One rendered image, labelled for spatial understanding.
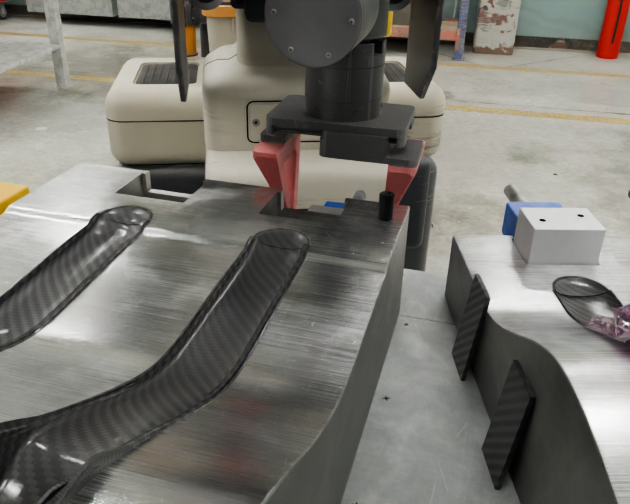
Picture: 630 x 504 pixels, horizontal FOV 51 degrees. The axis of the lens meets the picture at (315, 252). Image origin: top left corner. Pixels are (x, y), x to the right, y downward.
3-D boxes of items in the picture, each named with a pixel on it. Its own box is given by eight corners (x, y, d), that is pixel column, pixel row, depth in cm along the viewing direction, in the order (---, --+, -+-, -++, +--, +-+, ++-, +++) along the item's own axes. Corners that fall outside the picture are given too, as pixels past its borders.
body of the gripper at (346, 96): (403, 156, 47) (413, 47, 43) (264, 141, 49) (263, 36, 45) (413, 128, 52) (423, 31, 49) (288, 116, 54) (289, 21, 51)
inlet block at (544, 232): (477, 217, 59) (486, 160, 57) (533, 217, 59) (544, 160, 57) (521, 296, 48) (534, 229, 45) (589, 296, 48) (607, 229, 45)
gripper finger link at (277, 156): (340, 251, 51) (346, 133, 47) (252, 238, 53) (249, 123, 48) (357, 215, 57) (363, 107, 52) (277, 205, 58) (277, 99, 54)
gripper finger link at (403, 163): (406, 260, 50) (419, 141, 46) (314, 247, 52) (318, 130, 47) (416, 223, 56) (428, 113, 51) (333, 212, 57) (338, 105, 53)
